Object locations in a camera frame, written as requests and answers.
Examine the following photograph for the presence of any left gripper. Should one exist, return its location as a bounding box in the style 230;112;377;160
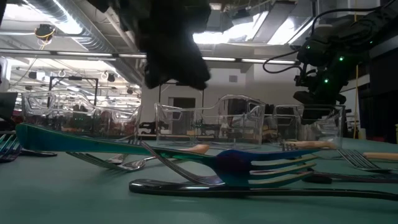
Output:
119;0;213;91

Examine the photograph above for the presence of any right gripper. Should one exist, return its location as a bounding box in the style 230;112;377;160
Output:
292;70;348;126

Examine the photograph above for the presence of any iridescent rainbow fork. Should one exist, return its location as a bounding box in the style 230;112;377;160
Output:
15;123;318;189
0;133;23;164
140;141;398;187

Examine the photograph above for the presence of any clear plastic bin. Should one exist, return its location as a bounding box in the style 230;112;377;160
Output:
154;94;266;147
264;104;346;150
21;90;143;141

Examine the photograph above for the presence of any ceiling tube light strip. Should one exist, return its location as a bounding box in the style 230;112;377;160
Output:
0;48;296;65

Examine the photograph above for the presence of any black monitor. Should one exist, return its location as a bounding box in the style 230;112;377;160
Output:
0;92;19;121

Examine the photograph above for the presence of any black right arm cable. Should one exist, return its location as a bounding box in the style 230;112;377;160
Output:
262;6;386;75

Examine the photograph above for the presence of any yellow cable reel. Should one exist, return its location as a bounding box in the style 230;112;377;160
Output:
34;24;57;41

